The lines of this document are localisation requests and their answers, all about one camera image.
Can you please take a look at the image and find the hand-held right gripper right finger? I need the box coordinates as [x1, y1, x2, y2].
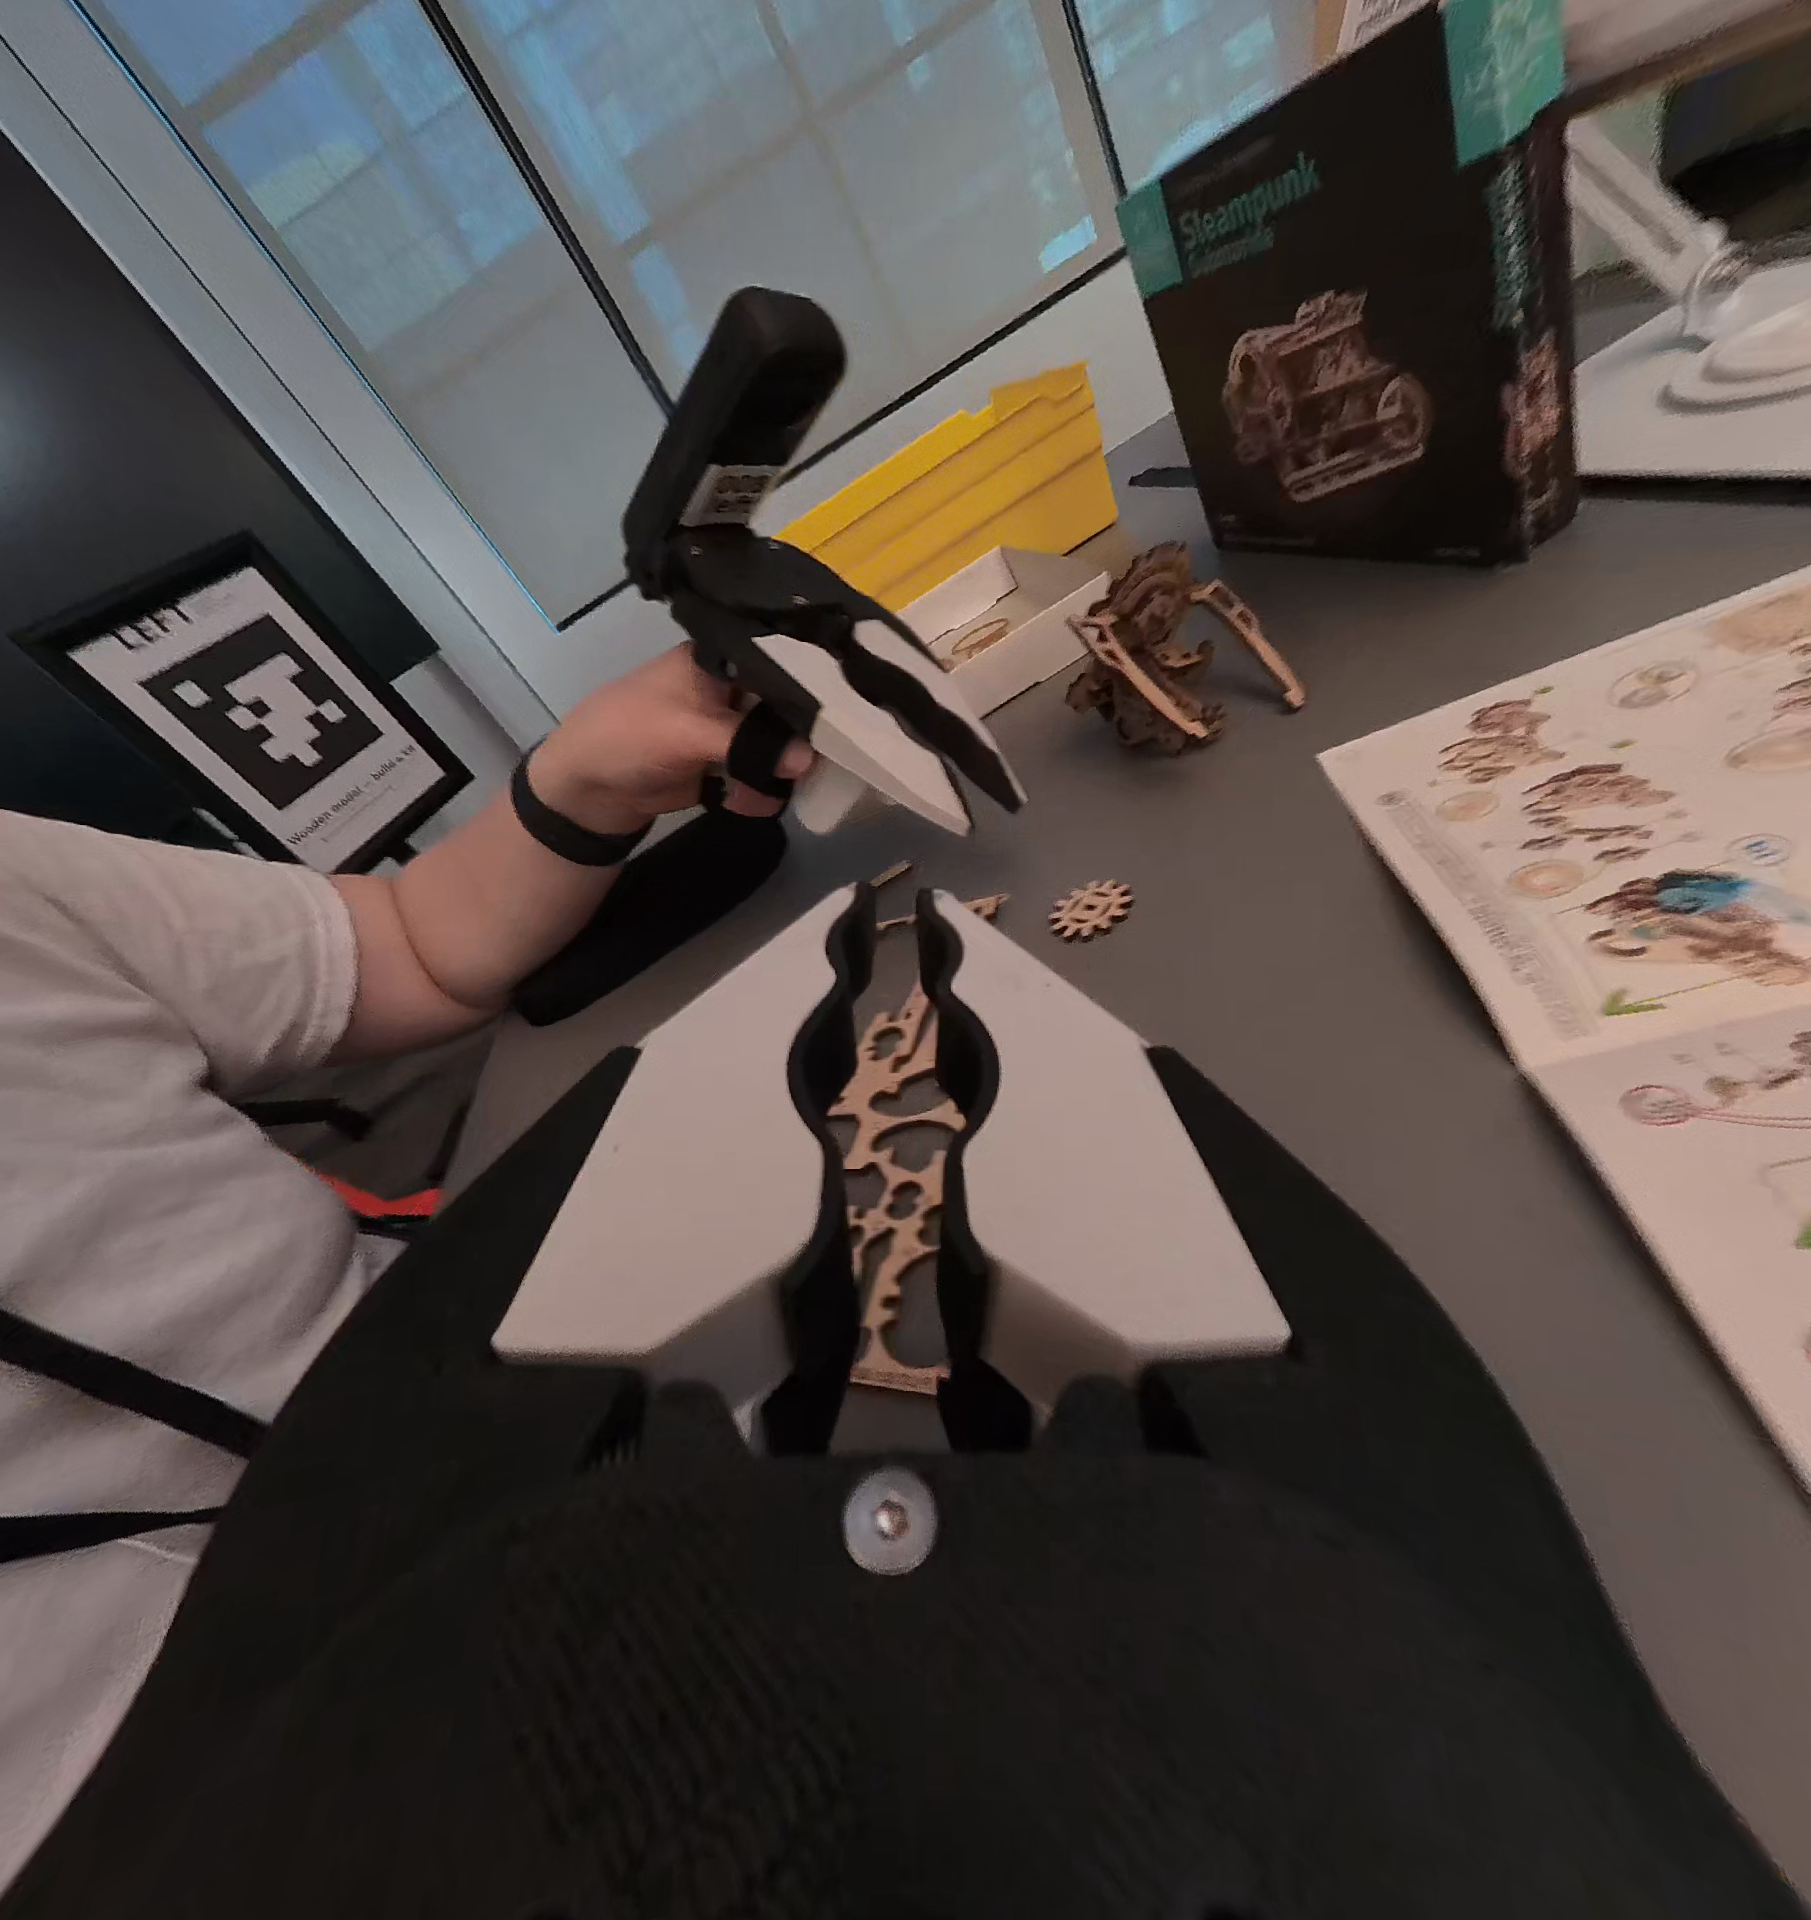
[911, 887, 1293, 1454]

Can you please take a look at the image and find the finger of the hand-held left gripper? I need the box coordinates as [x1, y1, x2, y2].
[841, 612, 1029, 816]
[750, 629, 975, 835]

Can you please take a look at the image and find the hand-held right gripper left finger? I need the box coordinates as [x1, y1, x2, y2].
[490, 882, 879, 1454]

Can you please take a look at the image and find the laser-cut wooden parts sheet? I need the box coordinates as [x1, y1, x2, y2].
[821, 887, 1015, 1397]

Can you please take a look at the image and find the person's left forearm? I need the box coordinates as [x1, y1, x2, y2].
[328, 734, 668, 1038]

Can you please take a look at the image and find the assembled wooden model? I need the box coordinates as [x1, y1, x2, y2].
[1061, 542, 1309, 759]

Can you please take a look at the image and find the black model kit box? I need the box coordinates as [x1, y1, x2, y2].
[1117, 0, 1581, 570]

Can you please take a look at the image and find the person's left hand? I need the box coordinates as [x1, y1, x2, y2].
[538, 643, 817, 842]

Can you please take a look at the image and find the white cardboard box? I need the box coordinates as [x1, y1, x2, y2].
[897, 542, 1113, 720]

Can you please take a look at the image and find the large glass window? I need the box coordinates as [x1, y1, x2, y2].
[72, 0, 1357, 631]

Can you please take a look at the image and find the yellow box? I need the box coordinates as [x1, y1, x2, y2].
[774, 359, 1119, 614]

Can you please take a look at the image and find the black chair armrest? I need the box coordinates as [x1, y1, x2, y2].
[512, 810, 790, 1030]

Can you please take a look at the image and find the black wristband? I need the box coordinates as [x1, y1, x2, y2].
[510, 742, 652, 869]

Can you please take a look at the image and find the framed marker sign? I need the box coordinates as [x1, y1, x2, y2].
[8, 527, 476, 880]

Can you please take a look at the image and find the illustrated instruction booklet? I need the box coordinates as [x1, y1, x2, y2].
[1317, 561, 1811, 1577]

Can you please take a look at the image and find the large black screen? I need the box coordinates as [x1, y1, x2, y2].
[0, 65, 442, 849]

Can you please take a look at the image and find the white flat board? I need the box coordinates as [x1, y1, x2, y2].
[1571, 322, 1811, 486]

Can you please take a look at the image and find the white curved object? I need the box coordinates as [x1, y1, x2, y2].
[1571, 125, 1811, 413]

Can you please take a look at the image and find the orange strap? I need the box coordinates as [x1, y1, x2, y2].
[312, 1169, 450, 1224]

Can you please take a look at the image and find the black shoulder strap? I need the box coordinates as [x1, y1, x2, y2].
[0, 1282, 272, 1457]
[0, 1504, 224, 1577]

